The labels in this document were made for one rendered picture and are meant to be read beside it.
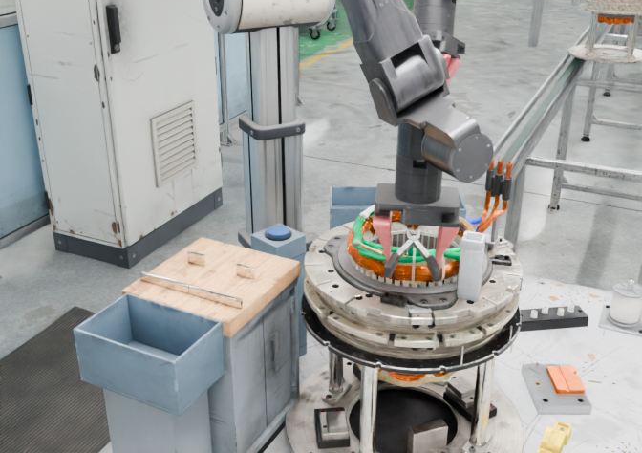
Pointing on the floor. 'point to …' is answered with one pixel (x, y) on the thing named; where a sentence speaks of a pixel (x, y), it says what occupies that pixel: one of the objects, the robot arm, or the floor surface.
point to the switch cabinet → (121, 106)
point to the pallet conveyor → (520, 148)
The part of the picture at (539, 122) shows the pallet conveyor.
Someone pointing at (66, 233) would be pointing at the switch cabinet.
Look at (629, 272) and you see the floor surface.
